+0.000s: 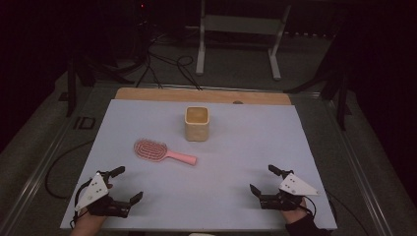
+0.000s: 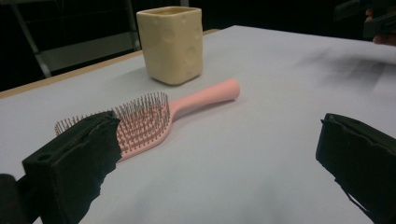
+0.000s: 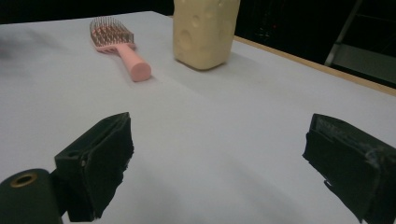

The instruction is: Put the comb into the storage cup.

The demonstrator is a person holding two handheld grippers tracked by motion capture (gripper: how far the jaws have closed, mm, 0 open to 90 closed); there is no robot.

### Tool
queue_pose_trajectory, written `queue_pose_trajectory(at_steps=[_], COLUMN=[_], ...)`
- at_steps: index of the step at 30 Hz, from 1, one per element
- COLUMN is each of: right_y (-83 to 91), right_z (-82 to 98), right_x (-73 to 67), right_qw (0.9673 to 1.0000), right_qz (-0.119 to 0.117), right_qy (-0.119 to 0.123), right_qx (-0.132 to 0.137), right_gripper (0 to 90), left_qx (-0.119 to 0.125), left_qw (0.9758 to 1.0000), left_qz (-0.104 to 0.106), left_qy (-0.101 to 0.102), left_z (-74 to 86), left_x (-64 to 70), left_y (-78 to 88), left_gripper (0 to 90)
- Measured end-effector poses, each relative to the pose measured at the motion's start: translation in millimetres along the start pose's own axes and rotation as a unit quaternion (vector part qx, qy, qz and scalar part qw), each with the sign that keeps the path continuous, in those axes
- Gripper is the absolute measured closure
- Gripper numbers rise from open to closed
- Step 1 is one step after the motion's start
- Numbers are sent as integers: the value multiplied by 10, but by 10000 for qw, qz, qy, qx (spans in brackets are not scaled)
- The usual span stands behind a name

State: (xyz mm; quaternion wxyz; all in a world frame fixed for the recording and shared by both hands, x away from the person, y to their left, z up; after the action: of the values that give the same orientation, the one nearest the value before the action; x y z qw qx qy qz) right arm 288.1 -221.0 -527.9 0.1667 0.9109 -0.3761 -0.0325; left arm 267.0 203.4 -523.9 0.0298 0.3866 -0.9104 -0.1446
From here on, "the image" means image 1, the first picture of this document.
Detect metal floor rail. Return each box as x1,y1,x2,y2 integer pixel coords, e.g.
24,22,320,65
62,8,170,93
323,96,396,236
0,97,87,236

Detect white metal stand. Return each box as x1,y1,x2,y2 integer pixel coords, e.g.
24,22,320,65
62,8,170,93
185,0,293,82

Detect person's left hand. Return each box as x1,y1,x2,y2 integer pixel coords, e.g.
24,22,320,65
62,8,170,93
72,182,114,231

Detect black floor cable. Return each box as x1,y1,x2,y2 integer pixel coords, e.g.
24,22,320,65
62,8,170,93
326,191,370,236
44,140,94,200

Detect left hand-held gripper cable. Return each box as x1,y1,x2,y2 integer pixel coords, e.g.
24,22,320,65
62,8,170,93
69,178,94,229

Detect beige square cup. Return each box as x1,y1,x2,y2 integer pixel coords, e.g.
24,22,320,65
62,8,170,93
184,105,210,143

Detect person's right hand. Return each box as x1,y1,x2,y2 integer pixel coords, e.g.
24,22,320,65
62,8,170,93
280,198,311,226

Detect hand-held gripper cable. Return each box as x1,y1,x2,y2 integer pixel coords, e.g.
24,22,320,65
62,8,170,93
69,178,94,229
302,195,318,218

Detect pink hairbrush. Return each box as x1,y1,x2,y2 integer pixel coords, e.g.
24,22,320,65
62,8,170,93
133,138,199,166

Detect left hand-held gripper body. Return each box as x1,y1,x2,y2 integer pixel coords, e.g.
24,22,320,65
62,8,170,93
74,170,132,219

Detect black tangled floor cables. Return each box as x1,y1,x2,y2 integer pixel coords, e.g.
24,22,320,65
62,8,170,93
135,30,203,91

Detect black floor bracket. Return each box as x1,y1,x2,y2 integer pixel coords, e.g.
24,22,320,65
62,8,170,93
73,116,97,131

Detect right hand-held gripper cable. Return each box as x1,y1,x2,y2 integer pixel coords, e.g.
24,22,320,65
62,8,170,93
302,195,318,218

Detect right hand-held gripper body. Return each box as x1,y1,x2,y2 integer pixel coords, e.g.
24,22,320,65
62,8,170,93
259,169,320,211

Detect white table mat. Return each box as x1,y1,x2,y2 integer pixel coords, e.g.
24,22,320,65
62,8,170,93
59,98,338,232

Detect black stand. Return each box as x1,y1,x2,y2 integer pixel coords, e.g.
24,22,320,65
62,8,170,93
283,9,354,132
58,53,136,118

